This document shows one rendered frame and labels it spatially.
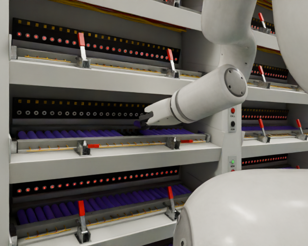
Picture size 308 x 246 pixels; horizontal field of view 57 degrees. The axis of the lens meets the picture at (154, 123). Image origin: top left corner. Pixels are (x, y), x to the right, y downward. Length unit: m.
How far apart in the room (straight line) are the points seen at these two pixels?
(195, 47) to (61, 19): 0.45
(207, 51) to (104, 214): 0.61
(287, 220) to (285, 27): 0.14
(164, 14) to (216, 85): 0.34
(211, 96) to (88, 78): 0.28
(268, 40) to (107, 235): 0.86
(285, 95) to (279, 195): 1.05
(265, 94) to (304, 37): 0.90
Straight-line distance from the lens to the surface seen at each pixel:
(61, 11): 0.91
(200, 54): 1.02
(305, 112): 1.56
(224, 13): 0.51
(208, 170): 0.98
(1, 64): 0.63
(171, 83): 0.80
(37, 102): 0.80
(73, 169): 0.67
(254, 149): 1.07
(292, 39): 0.23
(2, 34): 0.64
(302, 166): 1.58
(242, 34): 0.54
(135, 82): 0.73
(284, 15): 0.24
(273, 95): 1.16
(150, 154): 0.75
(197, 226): 0.18
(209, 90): 0.57
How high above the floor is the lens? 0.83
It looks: level
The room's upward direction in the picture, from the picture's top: straight up
